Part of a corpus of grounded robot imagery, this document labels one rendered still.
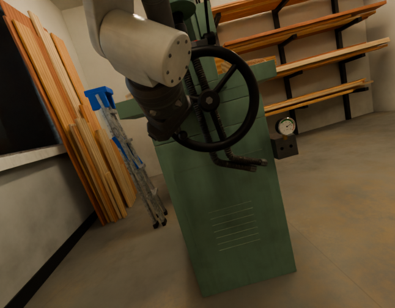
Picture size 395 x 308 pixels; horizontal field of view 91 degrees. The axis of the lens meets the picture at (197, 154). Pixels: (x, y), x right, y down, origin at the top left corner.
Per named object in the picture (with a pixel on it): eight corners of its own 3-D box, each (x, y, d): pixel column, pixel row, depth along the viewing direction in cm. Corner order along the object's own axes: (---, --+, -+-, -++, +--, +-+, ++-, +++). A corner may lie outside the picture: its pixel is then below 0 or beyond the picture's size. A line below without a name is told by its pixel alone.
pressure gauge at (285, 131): (280, 142, 69) (276, 120, 67) (276, 141, 73) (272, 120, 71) (298, 137, 69) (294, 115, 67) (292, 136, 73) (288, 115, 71)
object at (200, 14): (201, 36, 98) (193, 4, 95) (200, 43, 107) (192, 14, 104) (217, 32, 98) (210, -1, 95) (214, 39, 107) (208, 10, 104)
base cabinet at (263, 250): (201, 299, 86) (151, 147, 73) (195, 227, 143) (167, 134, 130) (298, 272, 86) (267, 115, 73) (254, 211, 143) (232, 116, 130)
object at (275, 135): (279, 160, 73) (274, 139, 71) (265, 154, 85) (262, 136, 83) (300, 154, 73) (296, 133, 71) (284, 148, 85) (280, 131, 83)
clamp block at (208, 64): (175, 91, 61) (167, 62, 59) (177, 96, 74) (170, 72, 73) (221, 78, 61) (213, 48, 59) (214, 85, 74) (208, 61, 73)
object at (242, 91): (151, 122, 72) (148, 112, 71) (159, 121, 92) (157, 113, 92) (255, 93, 72) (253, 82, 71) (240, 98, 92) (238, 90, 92)
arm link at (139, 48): (173, 120, 31) (151, 68, 20) (121, 95, 33) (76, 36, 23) (208, 68, 33) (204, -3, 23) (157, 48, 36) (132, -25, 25)
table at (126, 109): (108, 120, 62) (101, 101, 60) (134, 119, 92) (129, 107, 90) (292, 69, 62) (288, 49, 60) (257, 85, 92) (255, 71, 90)
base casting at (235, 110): (153, 147, 73) (145, 123, 72) (167, 134, 130) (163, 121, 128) (266, 115, 73) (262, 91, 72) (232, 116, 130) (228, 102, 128)
